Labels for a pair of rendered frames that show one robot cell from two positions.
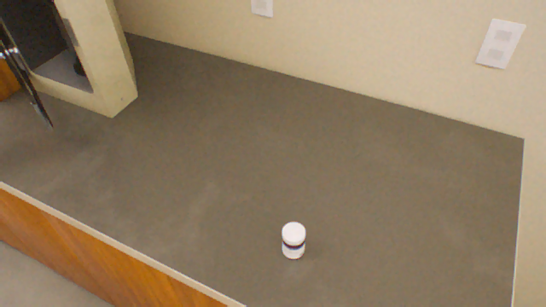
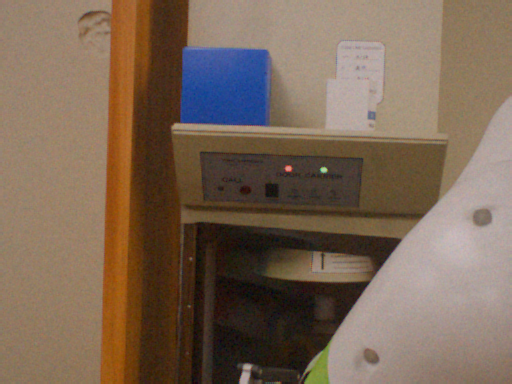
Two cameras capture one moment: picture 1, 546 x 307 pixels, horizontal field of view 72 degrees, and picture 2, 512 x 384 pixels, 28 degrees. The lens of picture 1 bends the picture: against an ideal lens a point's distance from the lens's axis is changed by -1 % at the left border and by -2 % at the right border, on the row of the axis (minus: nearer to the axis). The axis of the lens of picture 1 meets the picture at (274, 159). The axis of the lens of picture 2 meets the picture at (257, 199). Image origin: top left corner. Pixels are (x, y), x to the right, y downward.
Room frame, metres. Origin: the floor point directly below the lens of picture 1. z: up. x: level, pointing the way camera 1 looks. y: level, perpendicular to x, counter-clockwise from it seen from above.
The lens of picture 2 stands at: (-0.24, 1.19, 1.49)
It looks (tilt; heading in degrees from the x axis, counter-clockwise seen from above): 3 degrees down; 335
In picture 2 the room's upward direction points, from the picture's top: 2 degrees clockwise
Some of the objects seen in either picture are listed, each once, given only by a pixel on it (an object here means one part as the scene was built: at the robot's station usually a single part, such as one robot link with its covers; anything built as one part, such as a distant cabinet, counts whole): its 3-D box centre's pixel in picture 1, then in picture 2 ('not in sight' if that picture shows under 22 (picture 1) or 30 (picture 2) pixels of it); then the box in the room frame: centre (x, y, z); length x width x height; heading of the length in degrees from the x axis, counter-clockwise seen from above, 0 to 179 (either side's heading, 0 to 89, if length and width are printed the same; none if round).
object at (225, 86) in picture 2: not in sight; (227, 88); (0.90, 0.71, 1.56); 0.10 x 0.10 x 0.09; 62
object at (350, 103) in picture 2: not in sight; (351, 105); (0.83, 0.58, 1.54); 0.05 x 0.05 x 0.06; 48
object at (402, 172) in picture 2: not in sight; (307, 170); (0.85, 0.62, 1.46); 0.32 x 0.11 x 0.10; 62
